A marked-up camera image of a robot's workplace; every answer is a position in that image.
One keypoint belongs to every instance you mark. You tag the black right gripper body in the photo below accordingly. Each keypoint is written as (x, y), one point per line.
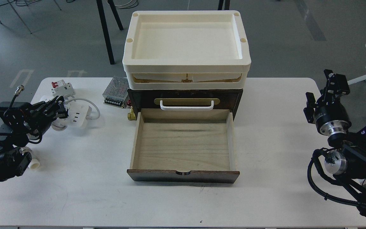
(329, 115)

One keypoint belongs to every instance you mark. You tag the cream plastic tray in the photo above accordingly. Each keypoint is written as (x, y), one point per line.
(186, 50)

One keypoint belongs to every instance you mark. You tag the white drawer handle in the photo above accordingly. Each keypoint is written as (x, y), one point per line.
(186, 108)

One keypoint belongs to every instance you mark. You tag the dark wooden cabinet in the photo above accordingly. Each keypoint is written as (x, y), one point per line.
(224, 99)

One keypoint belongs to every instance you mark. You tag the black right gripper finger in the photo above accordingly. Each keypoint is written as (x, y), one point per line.
(328, 73)
(310, 103)

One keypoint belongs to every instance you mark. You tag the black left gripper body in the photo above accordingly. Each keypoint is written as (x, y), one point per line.
(26, 118)

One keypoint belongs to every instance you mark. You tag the open wooden drawer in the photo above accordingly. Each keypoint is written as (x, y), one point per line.
(184, 146)

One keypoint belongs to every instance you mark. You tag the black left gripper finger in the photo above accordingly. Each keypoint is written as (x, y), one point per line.
(56, 101)
(61, 114)

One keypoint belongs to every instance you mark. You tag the white power strip with cable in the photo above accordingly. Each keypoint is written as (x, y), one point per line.
(79, 111)

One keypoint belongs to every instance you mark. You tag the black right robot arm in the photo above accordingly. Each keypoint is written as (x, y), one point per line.
(344, 162)

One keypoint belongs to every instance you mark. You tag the brass fitting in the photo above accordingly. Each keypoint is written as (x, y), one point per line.
(131, 115)

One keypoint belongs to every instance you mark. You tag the white circuit breaker red switch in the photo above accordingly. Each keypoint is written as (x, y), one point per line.
(61, 88)

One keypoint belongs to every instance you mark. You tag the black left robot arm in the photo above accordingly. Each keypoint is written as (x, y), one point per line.
(12, 161)

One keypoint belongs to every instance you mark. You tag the silver metal power supply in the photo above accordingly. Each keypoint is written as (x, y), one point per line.
(116, 93)

